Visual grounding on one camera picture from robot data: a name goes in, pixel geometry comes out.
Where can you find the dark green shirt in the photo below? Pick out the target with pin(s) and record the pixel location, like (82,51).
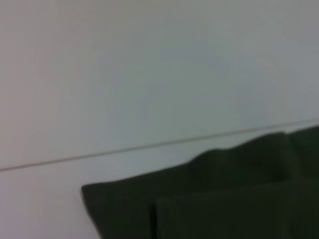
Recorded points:
(211,194)

